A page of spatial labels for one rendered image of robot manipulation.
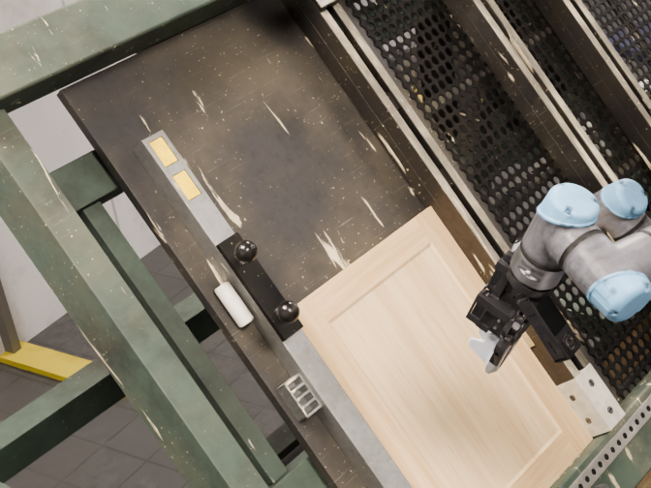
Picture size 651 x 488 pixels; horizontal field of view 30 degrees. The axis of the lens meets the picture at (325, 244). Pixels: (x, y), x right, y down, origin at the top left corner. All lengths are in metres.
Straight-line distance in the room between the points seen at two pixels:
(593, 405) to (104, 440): 2.22
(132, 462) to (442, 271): 1.99
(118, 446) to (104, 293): 2.30
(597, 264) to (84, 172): 0.92
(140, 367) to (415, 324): 0.59
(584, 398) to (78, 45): 1.17
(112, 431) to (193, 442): 2.36
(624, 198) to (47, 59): 1.03
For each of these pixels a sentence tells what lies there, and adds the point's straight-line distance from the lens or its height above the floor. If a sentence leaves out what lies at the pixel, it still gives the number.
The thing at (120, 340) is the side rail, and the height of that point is 1.45.
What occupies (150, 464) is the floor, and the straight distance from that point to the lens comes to 4.11.
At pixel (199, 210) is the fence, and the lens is 2.10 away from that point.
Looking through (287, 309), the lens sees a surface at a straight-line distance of 1.97.
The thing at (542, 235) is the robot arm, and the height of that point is 1.63.
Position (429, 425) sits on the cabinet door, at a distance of 2.24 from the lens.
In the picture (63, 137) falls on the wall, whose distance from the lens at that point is 4.92.
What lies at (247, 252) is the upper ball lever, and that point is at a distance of 1.97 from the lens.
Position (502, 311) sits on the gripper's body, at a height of 1.49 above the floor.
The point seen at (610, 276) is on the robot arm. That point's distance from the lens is 1.63.
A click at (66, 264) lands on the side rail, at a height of 1.56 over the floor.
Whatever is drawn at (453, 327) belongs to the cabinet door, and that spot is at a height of 1.17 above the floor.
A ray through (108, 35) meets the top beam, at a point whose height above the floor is 1.83.
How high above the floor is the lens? 2.44
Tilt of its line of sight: 28 degrees down
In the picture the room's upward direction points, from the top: 9 degrees counter-clockwise
